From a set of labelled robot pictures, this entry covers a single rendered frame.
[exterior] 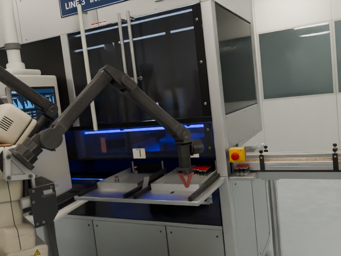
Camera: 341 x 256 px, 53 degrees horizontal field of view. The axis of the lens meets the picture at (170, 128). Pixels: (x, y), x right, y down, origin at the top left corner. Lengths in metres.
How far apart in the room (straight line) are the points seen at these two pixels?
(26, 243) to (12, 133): 0.44
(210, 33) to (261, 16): 4.72
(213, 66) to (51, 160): 1.12
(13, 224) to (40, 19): 1.41
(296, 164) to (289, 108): 4.53
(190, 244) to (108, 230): 0.58
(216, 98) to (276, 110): 4.64
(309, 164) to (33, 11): 1.94
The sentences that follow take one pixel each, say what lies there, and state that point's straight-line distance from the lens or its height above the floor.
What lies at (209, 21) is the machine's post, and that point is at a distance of 1.84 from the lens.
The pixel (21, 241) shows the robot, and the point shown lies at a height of 0.85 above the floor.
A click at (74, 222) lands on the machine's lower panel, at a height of 0.55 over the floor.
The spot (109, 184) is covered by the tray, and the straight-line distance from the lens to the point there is 1.90.
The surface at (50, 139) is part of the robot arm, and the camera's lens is 1.32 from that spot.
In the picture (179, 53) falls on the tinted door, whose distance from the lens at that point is 1.89.
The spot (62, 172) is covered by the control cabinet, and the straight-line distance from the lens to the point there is 2.28.
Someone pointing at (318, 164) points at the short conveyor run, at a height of 0.92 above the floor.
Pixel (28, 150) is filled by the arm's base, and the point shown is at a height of 1.21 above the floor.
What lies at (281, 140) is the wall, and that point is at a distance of 6.47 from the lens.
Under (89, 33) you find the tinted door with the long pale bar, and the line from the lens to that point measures 2.22.
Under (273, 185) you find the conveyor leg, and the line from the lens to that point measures 1.97.
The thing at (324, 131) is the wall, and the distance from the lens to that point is 6.39.
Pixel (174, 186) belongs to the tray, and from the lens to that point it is 1.69.
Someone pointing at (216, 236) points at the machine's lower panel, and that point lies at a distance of 2.00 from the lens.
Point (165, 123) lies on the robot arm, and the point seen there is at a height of 1.22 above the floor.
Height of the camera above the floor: 1.36
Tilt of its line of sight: 6 degrees down
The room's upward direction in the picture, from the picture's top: 6 degrees counter-clockwise
